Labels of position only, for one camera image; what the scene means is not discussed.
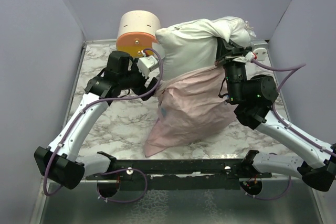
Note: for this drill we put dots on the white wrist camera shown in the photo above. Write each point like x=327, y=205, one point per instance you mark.
x=257, y=54
x=147, y=63

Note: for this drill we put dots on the pink purple printed pillowcase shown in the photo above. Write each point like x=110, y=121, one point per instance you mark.
x=189, y=110

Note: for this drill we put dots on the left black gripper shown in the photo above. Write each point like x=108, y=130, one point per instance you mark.
x=142, y=88

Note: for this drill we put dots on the white pillow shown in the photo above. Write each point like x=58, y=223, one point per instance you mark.
x=192, y=45

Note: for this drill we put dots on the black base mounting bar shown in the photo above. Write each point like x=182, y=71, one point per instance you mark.
x=179, y=174

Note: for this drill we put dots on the cylindrical drawer box orange yellow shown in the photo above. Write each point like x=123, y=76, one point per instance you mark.
x=137, y=31

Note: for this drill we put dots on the aluminium frame rail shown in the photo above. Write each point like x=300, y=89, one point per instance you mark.
x=39, y=206

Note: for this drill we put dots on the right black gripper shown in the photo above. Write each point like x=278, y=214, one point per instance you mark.
x=229, y=49

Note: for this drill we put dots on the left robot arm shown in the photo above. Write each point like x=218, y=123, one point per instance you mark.
x=123, y=78

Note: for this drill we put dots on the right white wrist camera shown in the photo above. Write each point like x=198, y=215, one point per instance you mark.
x=257, y=54

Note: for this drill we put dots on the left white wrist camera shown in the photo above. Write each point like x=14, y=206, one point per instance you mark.
x=147, y=63

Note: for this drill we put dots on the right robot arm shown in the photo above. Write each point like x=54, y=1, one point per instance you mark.
x=254, y=99

